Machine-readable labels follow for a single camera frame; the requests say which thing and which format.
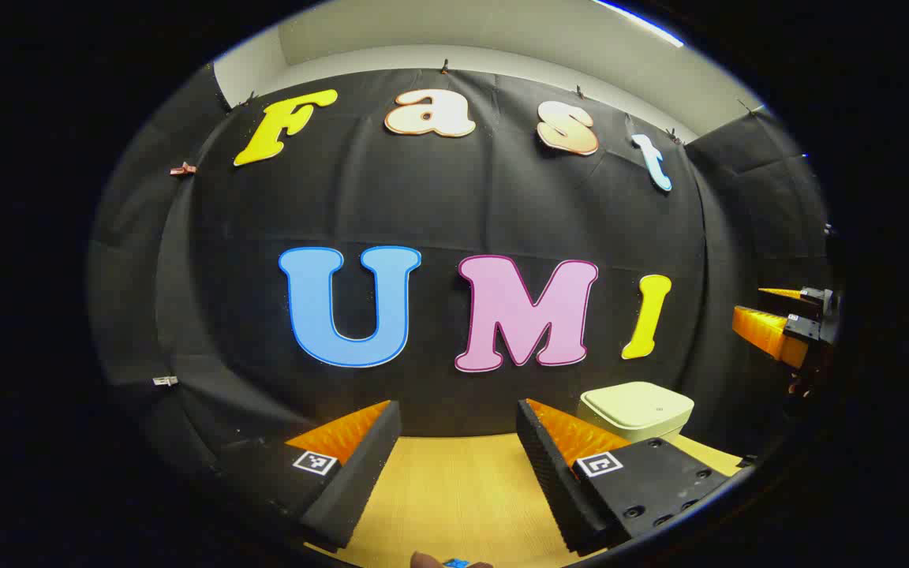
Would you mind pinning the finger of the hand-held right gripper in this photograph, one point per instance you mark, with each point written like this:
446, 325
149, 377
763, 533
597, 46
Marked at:
770, 335
782, 293

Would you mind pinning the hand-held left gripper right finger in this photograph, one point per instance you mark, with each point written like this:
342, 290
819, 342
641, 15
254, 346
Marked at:
549, 473

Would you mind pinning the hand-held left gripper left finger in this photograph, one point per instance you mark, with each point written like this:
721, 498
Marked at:
360, 473

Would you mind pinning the pale green desktop garbage bin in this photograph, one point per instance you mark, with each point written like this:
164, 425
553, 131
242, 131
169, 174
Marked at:
636, 406

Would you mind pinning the wooden desktop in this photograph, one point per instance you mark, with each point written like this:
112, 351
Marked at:
454, 489

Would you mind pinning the white cloth clip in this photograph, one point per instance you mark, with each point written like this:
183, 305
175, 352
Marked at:
164, 381

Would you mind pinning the black backdrop cloth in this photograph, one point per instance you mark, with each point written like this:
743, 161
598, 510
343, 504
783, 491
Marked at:
439, 197

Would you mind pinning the copper cloth clip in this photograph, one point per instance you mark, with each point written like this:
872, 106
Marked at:
182, 169

